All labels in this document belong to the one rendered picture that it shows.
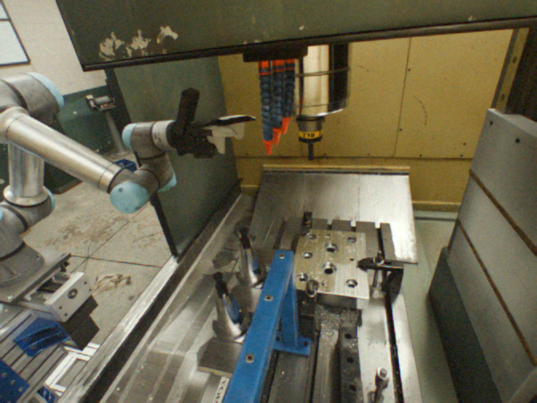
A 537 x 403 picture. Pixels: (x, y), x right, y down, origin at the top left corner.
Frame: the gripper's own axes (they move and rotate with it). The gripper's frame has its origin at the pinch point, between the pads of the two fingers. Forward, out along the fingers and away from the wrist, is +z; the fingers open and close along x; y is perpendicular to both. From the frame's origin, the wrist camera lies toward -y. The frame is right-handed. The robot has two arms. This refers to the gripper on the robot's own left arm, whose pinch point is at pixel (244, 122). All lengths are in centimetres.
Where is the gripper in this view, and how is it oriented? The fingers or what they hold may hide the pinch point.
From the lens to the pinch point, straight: 64.9
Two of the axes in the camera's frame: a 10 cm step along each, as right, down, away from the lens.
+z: 9.4, 0.5, -3.3
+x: -3.1, 5.2, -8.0
